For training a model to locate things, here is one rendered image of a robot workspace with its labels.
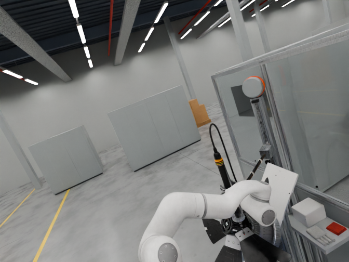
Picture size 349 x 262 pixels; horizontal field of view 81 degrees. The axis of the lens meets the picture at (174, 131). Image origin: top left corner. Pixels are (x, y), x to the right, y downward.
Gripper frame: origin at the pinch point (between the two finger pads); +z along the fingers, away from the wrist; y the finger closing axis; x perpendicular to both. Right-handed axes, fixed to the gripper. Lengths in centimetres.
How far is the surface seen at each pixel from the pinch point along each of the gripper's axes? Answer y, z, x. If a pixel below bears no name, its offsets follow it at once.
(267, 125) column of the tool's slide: 59, 37, 7
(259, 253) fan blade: -1.1, -14.2, -32.7
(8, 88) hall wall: -546, 1176, 350
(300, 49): 71, 7, 53
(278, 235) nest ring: 18.1, -3.2, -41.3
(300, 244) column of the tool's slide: 58, 36, -104
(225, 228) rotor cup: -7.0, 8.6, -30.5
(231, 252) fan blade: -9.5, 4.2, -42.8
